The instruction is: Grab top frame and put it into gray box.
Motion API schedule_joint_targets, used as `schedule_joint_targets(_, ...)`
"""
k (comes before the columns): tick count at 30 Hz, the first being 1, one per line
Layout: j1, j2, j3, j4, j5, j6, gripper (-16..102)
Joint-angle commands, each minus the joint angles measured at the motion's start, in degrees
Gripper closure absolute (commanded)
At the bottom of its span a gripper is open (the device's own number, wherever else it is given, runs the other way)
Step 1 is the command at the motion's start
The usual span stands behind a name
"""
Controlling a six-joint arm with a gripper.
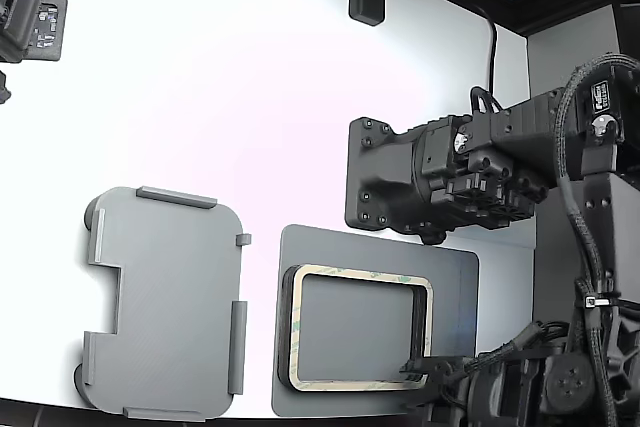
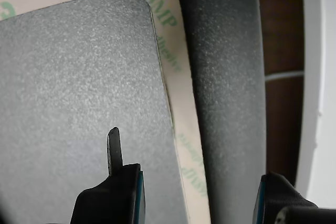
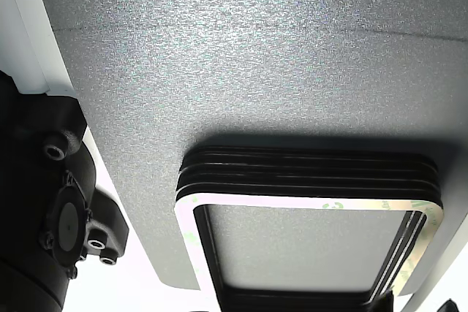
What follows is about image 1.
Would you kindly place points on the beige adhesive-backed frame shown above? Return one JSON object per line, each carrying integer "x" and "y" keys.
{"x": 295, "y": 327}

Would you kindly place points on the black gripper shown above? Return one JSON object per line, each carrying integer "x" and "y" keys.
{"x": 457, "y": 382}

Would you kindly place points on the black six-joint robot arm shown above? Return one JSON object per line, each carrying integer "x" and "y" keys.
{"x": 620, "y": 207}

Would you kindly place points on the gray plastic box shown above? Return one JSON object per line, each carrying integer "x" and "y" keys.
{"x": 175, "y": 297}

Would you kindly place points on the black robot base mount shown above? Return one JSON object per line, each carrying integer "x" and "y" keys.
{"x": 380, "y": 172}

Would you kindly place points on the small black clamp piece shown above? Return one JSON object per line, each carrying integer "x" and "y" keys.
{"x": 4, "y": 89}

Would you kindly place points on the dark gray flat mat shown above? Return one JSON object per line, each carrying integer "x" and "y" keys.
{"x": 450, "y": 297}

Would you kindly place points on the black camera with circuit board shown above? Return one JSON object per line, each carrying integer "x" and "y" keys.
{"x": 20, "y": 22}

